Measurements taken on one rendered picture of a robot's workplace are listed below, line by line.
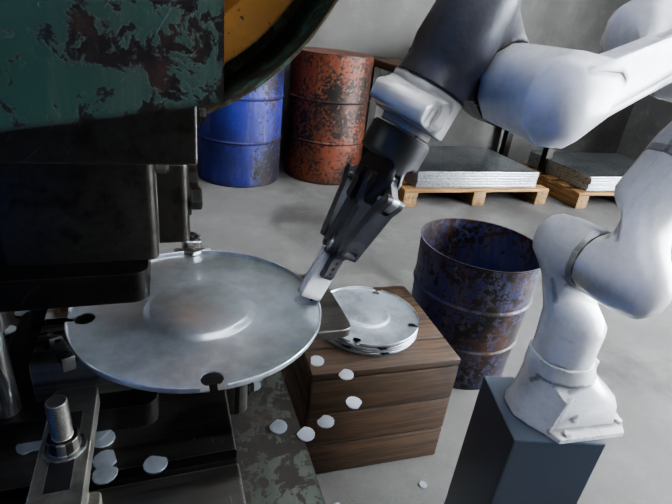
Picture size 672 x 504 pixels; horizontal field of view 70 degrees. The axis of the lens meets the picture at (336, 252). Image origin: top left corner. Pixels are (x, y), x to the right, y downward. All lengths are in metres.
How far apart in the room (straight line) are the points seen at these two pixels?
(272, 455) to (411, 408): 0.79
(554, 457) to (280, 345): 0.67
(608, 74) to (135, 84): 0.45
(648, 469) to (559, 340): 0.94
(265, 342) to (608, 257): 0.56
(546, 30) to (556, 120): 4.44
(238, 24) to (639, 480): 1.59
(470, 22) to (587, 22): 4.70
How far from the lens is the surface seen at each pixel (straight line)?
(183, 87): 0.32
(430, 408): 1.40
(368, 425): 1.36
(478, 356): 1.71
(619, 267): 0.87
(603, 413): 1.10
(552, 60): 0.55
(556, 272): 0.94
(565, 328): 0.95
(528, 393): 1.03
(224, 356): 0.53
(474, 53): 0.56
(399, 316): 1.38
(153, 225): 0.48
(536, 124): 0.55
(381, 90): 0.51
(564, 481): 1.14
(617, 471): 1.78
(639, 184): 0.92
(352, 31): 4.06
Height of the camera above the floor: 1.12
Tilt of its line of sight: 26 degrees down
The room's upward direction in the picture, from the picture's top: 7 degrees clockwise
